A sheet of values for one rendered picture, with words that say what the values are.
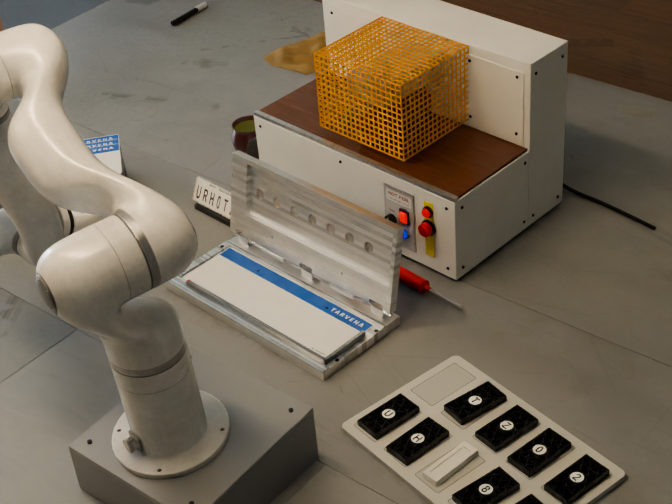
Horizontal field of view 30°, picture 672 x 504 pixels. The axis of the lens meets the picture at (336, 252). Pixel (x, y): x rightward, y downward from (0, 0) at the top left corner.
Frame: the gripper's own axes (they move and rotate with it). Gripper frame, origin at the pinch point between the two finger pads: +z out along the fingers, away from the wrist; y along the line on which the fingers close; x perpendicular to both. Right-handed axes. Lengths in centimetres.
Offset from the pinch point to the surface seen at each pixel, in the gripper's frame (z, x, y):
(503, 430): 12, -11, 87
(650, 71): 130, 24, 36
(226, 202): 25.5, -3.5, 1.5
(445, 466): 0, -15, 85
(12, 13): 113, -21, -216
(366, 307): 21, -8, 47
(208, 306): 3.0, -13.2, 23.2
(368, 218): 18, 11, 47
